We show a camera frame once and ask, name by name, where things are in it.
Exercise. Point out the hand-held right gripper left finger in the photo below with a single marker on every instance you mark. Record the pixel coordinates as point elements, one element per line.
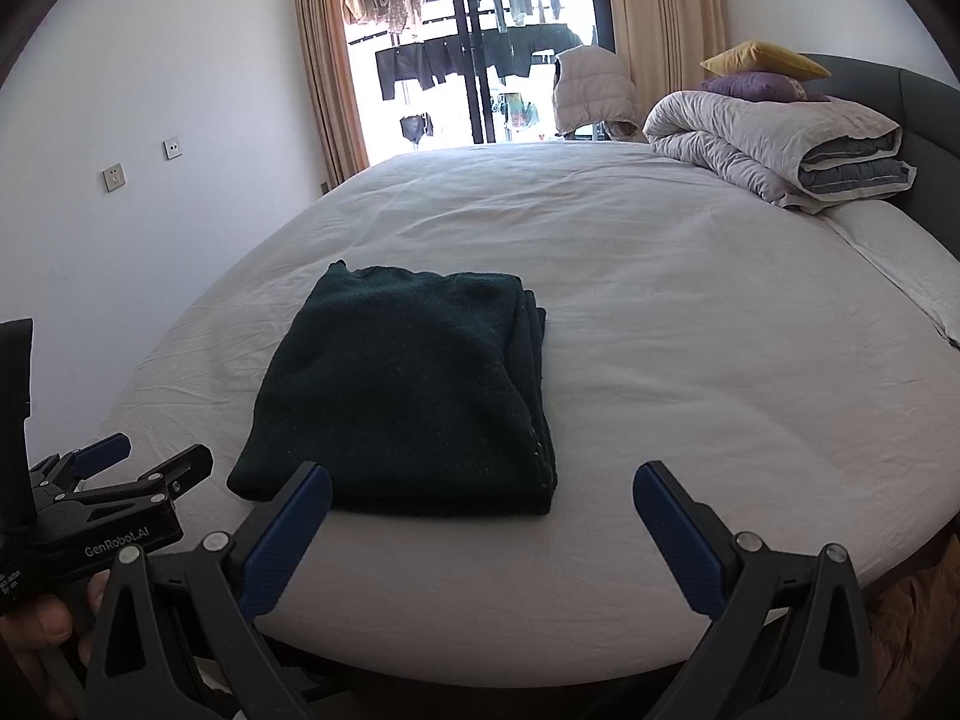
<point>289,540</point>

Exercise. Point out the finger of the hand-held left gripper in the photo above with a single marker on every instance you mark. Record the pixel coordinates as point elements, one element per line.
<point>180,469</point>
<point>105,451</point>

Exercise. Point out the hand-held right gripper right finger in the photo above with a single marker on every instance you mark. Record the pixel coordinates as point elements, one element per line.
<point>675,540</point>

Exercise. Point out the dark green sweater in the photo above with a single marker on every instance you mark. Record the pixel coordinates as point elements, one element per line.
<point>405,390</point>

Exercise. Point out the row of hanging dark clothes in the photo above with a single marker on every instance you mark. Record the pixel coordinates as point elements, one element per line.
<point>420,64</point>

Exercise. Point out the person's left hand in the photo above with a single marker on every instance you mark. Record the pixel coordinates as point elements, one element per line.
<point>37,630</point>

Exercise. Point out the round white bed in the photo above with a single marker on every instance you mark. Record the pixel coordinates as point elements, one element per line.
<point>675,352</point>

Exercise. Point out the brown patterned cloth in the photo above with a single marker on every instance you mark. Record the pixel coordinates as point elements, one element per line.
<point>915,630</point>

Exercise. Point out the flat white pillow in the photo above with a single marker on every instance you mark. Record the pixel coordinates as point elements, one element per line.
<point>900,255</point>

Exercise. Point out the folded grey quilt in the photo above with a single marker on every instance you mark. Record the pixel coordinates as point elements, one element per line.
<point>750,135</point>

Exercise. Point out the small hanging black garment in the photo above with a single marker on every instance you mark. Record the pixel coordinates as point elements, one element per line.
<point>414,127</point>

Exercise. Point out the beige curtain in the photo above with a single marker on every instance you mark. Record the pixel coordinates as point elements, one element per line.
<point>330,75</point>
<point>667,15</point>

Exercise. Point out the beige puffer vest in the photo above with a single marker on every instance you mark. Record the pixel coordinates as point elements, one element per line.
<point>592,90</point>

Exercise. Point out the purple pillow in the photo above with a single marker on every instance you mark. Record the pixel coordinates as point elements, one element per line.
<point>757,86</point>

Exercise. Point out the yellow pillow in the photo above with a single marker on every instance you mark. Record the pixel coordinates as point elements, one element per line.
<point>765,58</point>

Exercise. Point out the grey upholstered headboard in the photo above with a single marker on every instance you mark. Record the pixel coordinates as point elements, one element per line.
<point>930,112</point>

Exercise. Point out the wall power outlet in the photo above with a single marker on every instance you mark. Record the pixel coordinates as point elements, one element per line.
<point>114,178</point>

